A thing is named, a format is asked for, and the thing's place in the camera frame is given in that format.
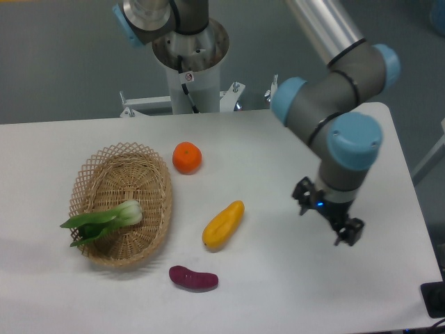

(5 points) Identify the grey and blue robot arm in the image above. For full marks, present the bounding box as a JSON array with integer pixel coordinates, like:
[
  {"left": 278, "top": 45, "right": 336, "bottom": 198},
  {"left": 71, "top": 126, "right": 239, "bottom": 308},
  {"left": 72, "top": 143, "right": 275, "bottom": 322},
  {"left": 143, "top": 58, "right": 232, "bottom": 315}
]
[{"left": 113, "top": 1, "right": 401, "bottom": 245}]

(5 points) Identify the orange tangerine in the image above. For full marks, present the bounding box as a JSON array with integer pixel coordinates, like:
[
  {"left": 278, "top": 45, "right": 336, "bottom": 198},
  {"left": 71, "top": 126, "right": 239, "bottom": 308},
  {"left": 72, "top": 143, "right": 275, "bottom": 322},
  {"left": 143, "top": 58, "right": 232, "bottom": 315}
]
[{"left": 172, "top": 142, "right": 202, "bottom": 175}]

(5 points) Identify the black device at table edge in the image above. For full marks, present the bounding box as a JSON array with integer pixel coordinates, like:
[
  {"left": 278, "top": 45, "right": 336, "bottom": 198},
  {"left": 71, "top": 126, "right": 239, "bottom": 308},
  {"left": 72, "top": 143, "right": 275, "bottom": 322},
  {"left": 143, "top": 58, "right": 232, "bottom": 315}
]
[{"left": 420, "top": 282, "right": 444, "bottom": 319}]

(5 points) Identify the green bok choy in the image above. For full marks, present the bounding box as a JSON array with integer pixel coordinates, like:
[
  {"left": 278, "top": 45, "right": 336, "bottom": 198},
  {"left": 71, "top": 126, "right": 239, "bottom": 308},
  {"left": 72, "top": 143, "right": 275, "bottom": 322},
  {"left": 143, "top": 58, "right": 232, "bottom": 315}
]
[{"left": 60, "top": 200, "right": 143, "bottom": 247}]

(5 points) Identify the yellow mango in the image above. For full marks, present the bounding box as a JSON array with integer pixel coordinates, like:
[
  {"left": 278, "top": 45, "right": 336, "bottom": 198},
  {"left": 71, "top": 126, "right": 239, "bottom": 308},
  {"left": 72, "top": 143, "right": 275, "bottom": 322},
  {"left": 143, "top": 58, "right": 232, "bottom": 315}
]
[{"left": 202, "top": 200, "right": 245, "bottom": 250}]

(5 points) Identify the purple sweet potato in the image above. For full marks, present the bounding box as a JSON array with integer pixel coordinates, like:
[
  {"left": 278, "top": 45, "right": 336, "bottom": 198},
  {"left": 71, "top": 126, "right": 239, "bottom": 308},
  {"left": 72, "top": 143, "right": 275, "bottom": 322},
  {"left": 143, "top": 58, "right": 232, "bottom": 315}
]
[{"left": 169, "top": 266, "right": 219, "bottom": 290}]

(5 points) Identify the black cable on pedestal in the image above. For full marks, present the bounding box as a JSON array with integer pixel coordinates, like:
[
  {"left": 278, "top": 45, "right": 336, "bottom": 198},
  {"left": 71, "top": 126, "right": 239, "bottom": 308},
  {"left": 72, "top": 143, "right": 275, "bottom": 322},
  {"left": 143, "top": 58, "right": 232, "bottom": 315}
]
[{"left": 177, "top": 54, "right": 201, "bottom": 114}]

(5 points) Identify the white metal bracket frame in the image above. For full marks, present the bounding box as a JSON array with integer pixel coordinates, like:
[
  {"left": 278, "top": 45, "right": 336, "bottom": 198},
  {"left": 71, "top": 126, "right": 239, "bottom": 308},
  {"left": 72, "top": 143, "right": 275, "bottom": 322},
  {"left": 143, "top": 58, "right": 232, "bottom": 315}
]
[{"left": 119, "top": 81, "right": 246, "bottom": 118}]

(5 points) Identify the woven wicker basket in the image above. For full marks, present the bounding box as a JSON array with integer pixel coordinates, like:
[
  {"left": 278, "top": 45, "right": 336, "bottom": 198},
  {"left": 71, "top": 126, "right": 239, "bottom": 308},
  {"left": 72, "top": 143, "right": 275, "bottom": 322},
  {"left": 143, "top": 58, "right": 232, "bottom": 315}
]
[{"left": 69, "top": 143, "right": 172, "bottom": 268}]

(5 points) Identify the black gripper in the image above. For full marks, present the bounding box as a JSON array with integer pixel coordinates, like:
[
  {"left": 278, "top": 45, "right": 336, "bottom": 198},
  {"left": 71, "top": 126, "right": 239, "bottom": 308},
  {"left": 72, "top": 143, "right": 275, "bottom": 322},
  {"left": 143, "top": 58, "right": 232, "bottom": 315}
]
[{"left": 292, "top": 177, "right": 364, "bottom": 246}]

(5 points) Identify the white clamp post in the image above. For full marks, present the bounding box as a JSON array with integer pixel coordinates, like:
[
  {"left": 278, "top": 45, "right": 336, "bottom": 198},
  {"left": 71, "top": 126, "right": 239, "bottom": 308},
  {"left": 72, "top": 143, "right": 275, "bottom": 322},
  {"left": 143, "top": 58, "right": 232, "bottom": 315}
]
[{"left": 264, "top": 74, "right": 278, "bottom": 110}]

